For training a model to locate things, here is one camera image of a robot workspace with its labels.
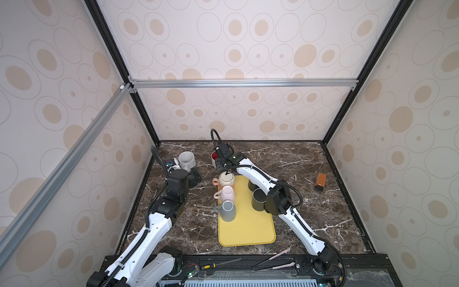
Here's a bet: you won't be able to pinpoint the grey mug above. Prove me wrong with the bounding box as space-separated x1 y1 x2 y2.
213 200 236 222

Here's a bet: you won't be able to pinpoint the left slanted aluminium rail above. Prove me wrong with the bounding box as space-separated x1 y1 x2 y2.
1 83 133 269

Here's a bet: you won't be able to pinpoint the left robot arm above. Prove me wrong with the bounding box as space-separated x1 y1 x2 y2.
87 146 202 287

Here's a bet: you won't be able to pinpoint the black base frame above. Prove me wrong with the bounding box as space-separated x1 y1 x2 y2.
94 254 403 287

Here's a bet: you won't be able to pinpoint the pink handled tweezers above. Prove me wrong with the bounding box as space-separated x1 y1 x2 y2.
255 262 295 271
252 248 290 271

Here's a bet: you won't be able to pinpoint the pink mug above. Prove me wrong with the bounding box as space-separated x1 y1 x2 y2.
213 185 235 203

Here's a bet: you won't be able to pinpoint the white speckled mug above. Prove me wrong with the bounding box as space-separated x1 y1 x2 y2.
178 151 196 172

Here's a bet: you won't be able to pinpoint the orange small bottle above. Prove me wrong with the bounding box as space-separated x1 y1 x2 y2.
314 173 326 193

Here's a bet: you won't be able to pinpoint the black mug white base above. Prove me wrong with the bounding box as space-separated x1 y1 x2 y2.
247 181 259 192

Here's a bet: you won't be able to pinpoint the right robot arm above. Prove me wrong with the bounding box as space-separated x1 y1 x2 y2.
210 129 347 287

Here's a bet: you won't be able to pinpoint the cream and peach mug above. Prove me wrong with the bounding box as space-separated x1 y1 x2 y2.
212 171 235 190

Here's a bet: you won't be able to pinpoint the yellow plastic tray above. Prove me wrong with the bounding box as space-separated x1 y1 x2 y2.
218 175 276 247

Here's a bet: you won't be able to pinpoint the black upright mug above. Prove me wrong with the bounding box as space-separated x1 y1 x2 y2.
252 188 267 212

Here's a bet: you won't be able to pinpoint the horizontal aluminium rail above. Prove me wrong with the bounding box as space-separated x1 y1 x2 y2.
132 78 359 88

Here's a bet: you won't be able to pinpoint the pink handled tweezers lower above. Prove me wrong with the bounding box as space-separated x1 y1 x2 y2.
255 262 295 271

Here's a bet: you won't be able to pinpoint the yellow handled screwdriver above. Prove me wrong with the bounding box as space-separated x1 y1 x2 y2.
202 258 242 270

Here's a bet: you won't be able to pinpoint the pink handled tweezers upper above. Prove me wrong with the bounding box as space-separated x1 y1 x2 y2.
252 248 290 271

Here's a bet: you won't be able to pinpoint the white mug red inside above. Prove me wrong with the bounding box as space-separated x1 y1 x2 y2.
211 151 219 169

